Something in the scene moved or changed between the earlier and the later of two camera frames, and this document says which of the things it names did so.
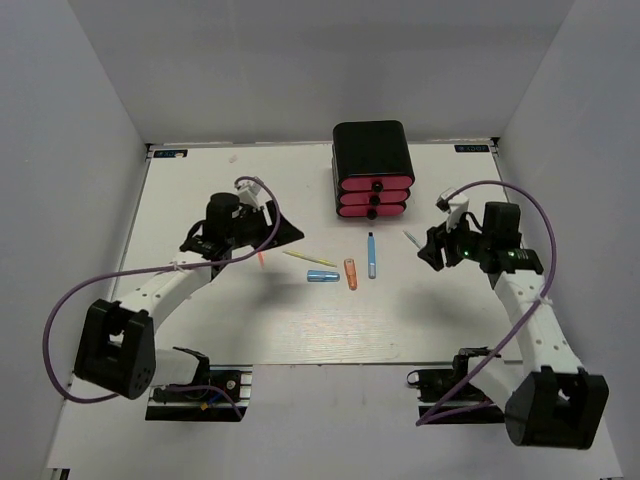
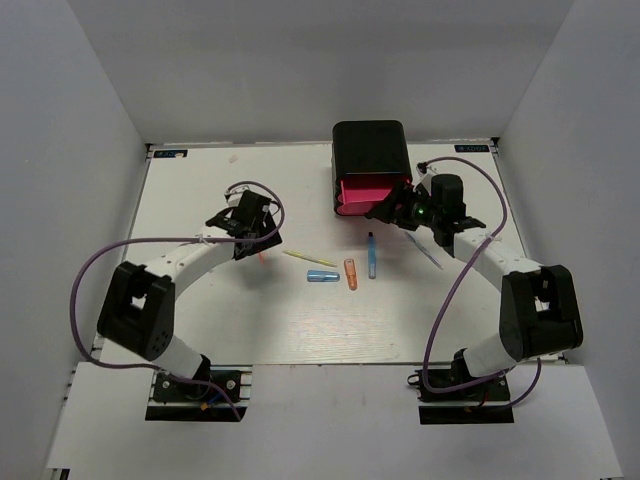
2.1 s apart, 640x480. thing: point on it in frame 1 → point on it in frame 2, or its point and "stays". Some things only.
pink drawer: [374, 199] → [356, 208]
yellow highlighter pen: [311, 258] stays
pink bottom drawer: [371, 211] stays
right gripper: [438, 237] → [402, 193]
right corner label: [471, 148] stays
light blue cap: [322, 276] stays
